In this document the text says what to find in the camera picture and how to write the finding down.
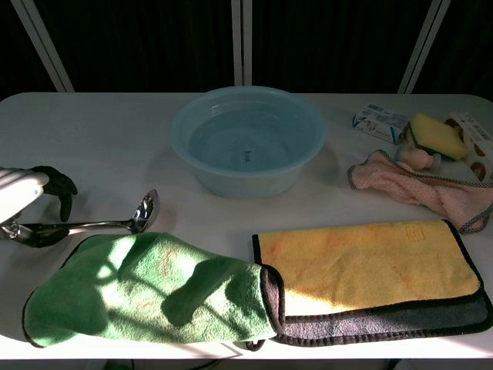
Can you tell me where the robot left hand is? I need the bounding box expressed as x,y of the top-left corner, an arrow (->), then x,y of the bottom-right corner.
0,165 -> 79,225

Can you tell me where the stainless steel ladle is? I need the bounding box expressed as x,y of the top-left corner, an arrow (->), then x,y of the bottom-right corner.
0,188 -> 159,248

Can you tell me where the light blue plastic bowl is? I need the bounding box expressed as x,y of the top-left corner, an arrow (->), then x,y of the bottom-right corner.
169,86 -> 329,200

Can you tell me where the dark green curtain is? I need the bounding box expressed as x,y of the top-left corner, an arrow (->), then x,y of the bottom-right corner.
411,0 -> 493,102
34,0 -> 236,94
249,0 -> 434,94
0,0 -> 59,102

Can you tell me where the green microfibre towel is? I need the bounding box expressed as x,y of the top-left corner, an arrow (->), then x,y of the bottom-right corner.
23,230 -> 279,348

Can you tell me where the yellow and grey towel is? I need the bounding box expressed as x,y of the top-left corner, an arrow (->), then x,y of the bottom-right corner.
246,218 -> 493,352

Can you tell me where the small blue white box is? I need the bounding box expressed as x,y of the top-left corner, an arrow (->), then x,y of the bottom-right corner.
351,102 -> 411,146

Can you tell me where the pink cloth with checked edge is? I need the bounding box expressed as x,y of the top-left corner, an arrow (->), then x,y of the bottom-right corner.
347,149 -> 493,237

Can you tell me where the yellow and green sponge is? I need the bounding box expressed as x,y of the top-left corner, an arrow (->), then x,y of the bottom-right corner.
407,112 -> 469,161

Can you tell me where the long white carton box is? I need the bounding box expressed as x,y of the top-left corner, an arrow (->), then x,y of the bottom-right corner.
445,111 -> 493,183

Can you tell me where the white frame post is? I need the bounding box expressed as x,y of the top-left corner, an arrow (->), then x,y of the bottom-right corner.
10,0 -> 75,94
230,0 -> 253,87
397,0 -> 452,95

